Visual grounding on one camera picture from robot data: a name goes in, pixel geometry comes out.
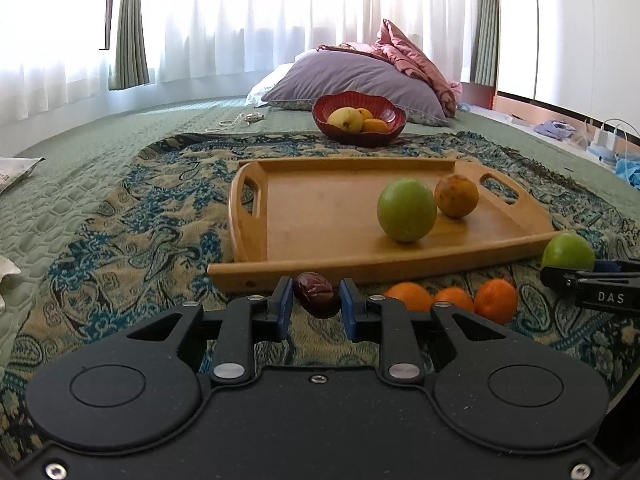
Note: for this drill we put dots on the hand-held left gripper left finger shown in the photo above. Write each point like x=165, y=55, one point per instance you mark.
x=284, y=305

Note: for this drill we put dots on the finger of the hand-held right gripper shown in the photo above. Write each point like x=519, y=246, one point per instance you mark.
x=557, y=278
x=607, y=265

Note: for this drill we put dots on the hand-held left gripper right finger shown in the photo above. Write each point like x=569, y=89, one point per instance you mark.
x=349, y=312

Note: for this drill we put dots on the bright green round fruit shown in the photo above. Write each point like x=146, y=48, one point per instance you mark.
x=567, y=250

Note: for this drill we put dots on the dark red jujube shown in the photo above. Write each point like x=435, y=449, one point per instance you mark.
x=316, y=294

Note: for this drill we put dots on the small mandarin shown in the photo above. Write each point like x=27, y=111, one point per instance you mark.
x=454, y=301
x=496, y=301
x=407, y=297

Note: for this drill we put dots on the wooden serving tray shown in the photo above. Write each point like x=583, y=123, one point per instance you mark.
x=320, y=220

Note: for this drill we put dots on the blue cloth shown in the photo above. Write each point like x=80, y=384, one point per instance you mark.
x=629, y=170

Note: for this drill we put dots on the yellowish green citrus fruit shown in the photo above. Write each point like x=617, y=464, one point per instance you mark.
x=406, y=210

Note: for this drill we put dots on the brownish orange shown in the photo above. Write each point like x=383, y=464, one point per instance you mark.
x=456, y=195

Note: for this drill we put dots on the purple cloth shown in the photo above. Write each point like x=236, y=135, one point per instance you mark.
x=555, y=129

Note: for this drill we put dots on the blue paisley blanket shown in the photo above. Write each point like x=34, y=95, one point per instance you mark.
x=150, y=230

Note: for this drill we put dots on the wooden bedside ledge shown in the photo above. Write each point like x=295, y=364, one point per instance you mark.
x=515, y=110

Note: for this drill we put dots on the red scalloped bowl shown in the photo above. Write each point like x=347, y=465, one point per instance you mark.
x=365, y=137

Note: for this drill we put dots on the small orange fruit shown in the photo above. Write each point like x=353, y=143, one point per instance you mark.
x=365, y=113
x=375, y=126

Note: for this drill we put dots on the yellow mango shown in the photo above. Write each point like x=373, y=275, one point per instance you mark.
x=345, y=119

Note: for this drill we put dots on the light blue small item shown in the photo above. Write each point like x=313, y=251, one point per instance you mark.
x=465, y=107

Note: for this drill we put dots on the white pillow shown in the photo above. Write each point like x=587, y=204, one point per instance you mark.
x=267, y=85

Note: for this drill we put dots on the purple pillow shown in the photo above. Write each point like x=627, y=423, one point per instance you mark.
x=345, y=75

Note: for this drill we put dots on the green quilted bedspread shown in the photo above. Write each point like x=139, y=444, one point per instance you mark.
x=75, y=160

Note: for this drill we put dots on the pink quilt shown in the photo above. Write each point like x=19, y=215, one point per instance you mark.
x=410, y=55

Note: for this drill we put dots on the green curtain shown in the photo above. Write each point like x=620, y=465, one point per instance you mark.
x=131, y=25
x=486, y=20

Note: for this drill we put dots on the white cloth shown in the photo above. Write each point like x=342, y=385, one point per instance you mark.
x=7, y=270

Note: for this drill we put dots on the white sheer curtain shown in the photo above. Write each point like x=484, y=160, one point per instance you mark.
x=250, y=20

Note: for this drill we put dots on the crumpled plastic bag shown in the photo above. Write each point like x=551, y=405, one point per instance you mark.
x=15, y=170

